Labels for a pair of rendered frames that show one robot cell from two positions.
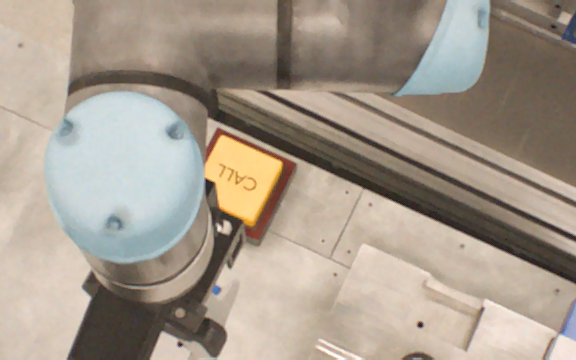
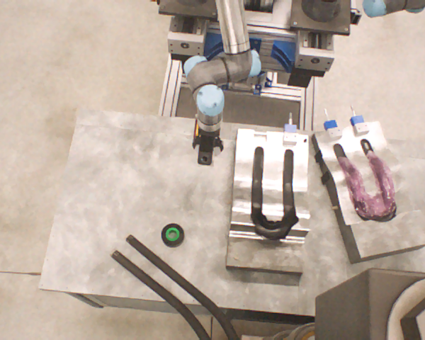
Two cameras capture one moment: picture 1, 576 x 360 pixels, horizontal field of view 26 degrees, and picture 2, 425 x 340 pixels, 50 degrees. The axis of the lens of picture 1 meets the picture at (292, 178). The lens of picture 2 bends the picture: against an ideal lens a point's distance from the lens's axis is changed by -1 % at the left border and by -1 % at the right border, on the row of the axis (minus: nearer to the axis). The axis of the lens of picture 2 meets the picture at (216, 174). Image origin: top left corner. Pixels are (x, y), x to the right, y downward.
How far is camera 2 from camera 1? 0.76 m
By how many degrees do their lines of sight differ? 9
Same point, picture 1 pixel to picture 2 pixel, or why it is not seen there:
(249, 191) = not seen: hidden behind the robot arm
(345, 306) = (239, 142)
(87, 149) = (205, 95)
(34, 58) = (148, 118)
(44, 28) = not seen: hidden behind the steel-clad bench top
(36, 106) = (153, 128)
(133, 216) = (217, 103)
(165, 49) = (208, 78)
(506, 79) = (243, 108)
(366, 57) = (241, 71)
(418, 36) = (249, 64)
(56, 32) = not seen: hidden behind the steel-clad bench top
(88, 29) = (193, 79)
